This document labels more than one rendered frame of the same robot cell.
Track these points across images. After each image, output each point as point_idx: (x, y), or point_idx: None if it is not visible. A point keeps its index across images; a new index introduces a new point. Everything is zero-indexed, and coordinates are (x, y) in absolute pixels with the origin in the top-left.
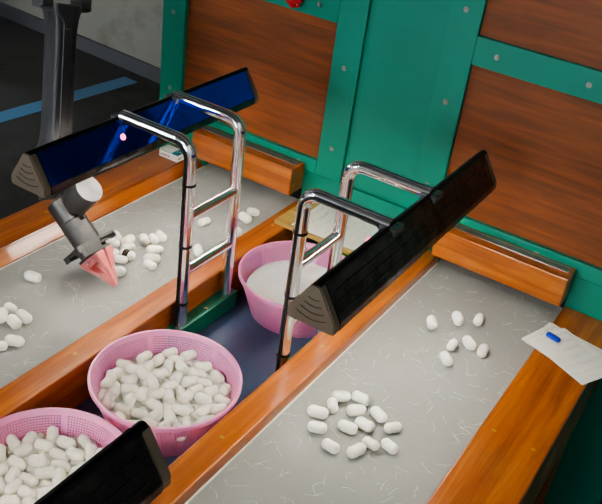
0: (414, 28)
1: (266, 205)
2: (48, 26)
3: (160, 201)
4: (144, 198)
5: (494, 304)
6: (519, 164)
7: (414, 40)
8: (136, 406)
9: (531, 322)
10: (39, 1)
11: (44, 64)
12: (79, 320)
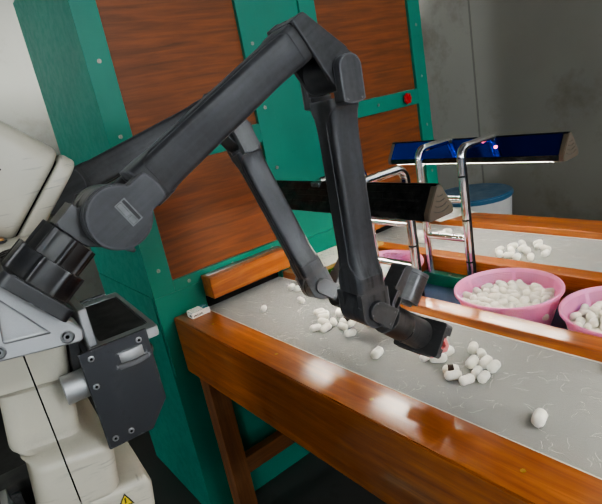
0: (300, 121)
1: (279, 286)
2: (256, 168)
3: (259, 320)
4: (252, 326)
5: (401, 232)
6: (367, 163)
7: (303, 128)
8: None
9: (417, 226)
10: (255, 144)
11: (267, 200)
12: None
